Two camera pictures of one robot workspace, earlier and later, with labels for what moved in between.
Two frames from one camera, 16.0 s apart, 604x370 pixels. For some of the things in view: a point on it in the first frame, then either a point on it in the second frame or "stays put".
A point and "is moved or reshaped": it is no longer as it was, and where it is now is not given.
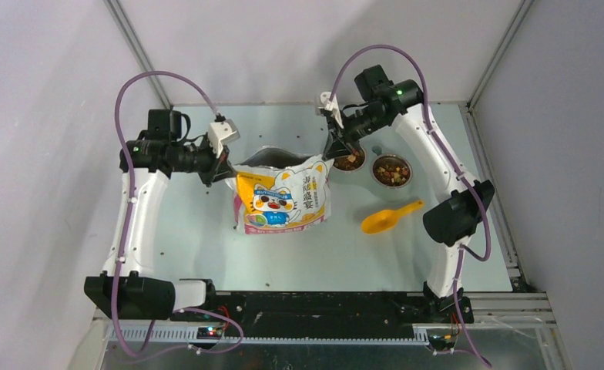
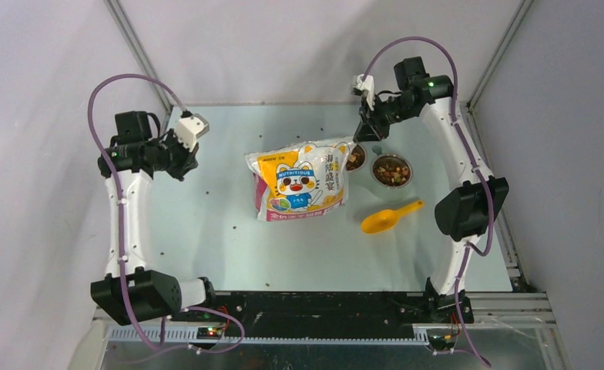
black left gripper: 223,169 to 188,161
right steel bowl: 391,171 stays put
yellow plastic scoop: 385,219 stays put
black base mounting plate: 330,314 stays put
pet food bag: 275,190 is moved or reshaped
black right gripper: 343,146 to 371,128
